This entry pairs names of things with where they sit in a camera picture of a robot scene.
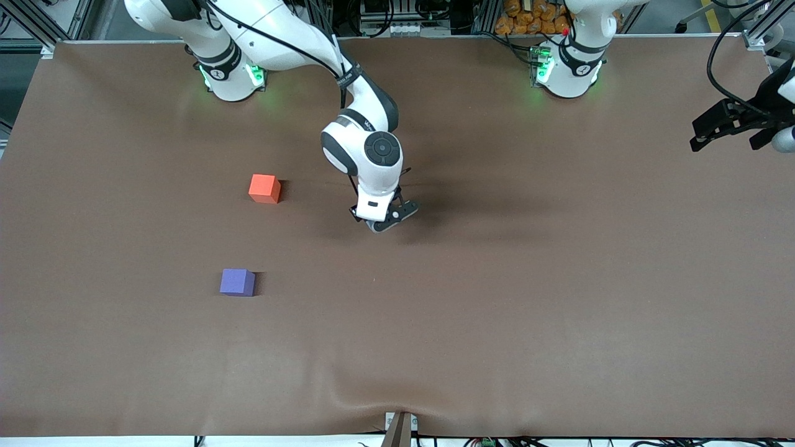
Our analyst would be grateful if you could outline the orange foam block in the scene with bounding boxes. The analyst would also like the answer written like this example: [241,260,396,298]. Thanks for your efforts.
[248,174,282,204]

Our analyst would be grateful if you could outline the purple foam block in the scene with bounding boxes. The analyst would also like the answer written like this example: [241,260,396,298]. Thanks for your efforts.
[219,268,257,297]

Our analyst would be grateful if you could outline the brown table cover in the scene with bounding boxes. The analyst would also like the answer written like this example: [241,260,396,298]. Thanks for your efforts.
[0,34,795,439]

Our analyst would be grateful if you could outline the white power strip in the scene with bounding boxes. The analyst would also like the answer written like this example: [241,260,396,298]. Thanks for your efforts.
[360,22,435,37]

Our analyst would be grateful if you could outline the green-lit circuit board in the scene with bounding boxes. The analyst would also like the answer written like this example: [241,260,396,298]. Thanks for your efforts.
[529,45,555,86]

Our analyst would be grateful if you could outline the pile of orange objects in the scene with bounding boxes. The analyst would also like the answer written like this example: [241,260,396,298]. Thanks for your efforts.
[495,0,572,36]

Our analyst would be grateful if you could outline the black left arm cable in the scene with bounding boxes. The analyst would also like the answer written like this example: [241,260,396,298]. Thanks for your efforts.
[707,3,777,119]

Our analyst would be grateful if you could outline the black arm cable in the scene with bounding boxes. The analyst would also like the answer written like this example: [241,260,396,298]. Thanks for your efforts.
[199,0,348,109]
[707,3,777,119]

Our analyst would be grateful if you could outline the aluminium frame profile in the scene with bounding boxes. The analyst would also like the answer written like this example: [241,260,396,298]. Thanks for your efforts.
[0,0,94,60]
[742,0,795,52]

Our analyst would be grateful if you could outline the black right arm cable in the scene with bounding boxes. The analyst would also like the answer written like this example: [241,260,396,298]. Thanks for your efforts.
[199,0,348,109]

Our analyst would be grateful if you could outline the metal bracket with brown post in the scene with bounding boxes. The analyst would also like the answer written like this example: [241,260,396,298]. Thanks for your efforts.
[384,411,419,447]

